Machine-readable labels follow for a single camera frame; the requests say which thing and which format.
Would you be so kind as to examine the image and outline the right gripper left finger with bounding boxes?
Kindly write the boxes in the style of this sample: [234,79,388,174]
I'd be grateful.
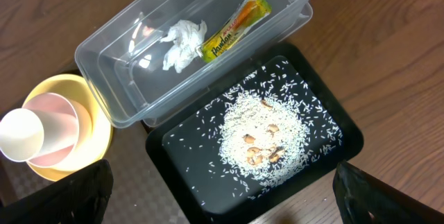
[1,160,114,224]

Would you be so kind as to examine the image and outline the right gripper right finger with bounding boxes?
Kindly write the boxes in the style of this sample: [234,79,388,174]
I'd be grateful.
[333,161,443,223]

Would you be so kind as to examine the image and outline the black waste tray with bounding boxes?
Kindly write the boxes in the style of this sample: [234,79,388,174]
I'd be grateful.
[146,43,364,223]

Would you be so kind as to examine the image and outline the white cup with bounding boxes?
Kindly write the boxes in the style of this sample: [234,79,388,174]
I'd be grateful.
[0,107,80,163]

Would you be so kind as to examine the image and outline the pink bowl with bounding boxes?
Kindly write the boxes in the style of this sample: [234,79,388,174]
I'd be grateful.
[23,92,92,171]

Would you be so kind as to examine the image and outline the yellow green snack wrapper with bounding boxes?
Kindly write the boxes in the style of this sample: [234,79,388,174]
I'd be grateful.
[197,0,272,62]

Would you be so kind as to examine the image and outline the rice and nuts pile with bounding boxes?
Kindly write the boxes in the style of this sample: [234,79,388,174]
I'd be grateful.
[168,57,343,210]

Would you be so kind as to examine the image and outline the yellow plate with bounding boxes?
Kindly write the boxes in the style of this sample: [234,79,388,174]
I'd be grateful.
[25,74,113,181]

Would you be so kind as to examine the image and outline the white tissue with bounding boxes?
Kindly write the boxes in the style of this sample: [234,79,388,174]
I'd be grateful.
[160,19,207,74]

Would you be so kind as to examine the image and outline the clear plastic bin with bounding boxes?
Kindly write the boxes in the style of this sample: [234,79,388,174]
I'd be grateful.
[75,0,313,128]

